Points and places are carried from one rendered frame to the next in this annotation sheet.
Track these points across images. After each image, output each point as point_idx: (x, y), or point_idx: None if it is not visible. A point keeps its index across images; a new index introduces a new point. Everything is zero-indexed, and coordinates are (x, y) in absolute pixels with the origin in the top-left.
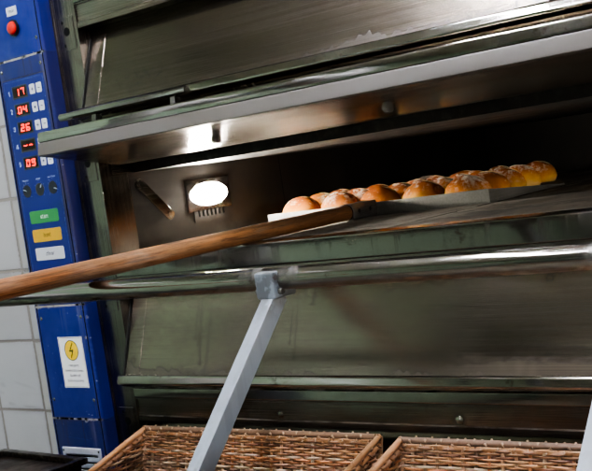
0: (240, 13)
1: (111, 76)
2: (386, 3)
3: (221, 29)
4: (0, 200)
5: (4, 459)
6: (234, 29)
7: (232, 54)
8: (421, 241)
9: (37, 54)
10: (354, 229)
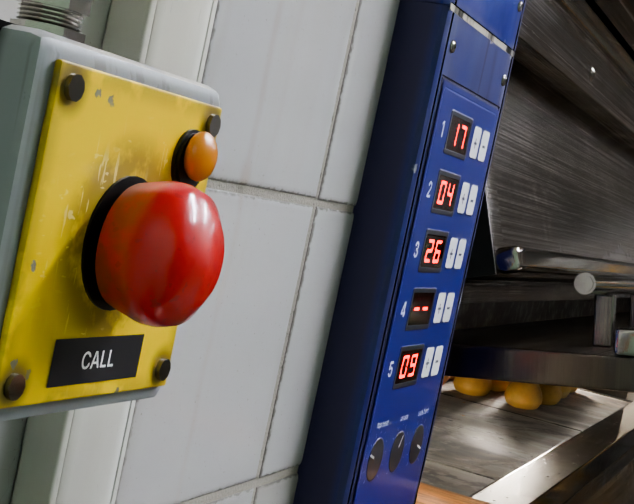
0: (568, 148)
1: (502, 175)
2: (619, 213)
3: (563, 163)
4: (225, 491)
5: None
6: (570, 173)
7: (576, 218)
8: (556, 499)
9: (507, 55)
10: (446, 482)
